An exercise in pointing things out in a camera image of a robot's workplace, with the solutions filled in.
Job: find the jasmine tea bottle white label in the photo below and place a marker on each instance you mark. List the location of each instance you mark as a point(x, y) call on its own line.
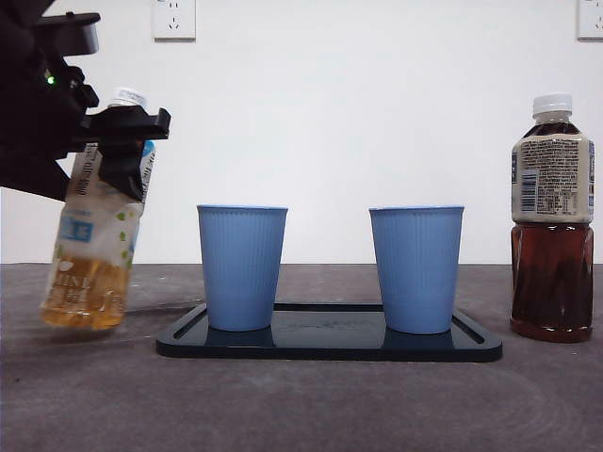
point(89, 282)

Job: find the blue ribbed plastic cup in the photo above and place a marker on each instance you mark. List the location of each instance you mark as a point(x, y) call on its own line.
point(241, 268)
point(417, 268)

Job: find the white wall socket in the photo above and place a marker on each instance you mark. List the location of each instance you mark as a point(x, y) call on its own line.
point(173, 21)
point(591, 19)

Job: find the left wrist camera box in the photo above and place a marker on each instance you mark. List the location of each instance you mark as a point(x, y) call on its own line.
point(87, 35)

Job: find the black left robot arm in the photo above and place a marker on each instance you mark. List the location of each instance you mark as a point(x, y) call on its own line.
point(19, 117)

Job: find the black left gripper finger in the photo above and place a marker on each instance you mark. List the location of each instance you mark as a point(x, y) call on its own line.
point(120, 167)

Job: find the dark tea bottle beige label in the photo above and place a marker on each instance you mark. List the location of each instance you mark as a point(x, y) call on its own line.
point(551, 278)

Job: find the dark blue rectangular tray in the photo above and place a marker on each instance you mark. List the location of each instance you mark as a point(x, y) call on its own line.
point(330, 346)

